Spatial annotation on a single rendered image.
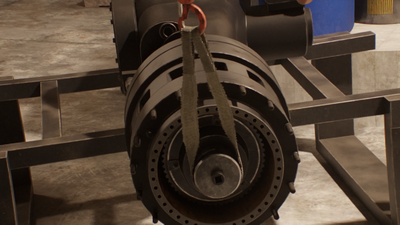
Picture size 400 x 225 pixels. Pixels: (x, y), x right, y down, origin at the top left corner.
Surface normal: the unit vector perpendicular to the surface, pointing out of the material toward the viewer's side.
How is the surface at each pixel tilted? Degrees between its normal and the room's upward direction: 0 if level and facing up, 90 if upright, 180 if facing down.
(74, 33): 0
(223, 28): 36
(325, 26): 90
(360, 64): 90
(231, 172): 90
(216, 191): 90
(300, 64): 0
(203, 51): 109
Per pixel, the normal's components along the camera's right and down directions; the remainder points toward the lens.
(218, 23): 0.06, -0.69
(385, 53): -0.38, 0.34
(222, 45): 0.20, -0.93
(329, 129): 0.16, 0.31
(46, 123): -0.10, -0.94
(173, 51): -0.40, -0.86
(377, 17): -0.60, 0.32
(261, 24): 0.00, -0.22
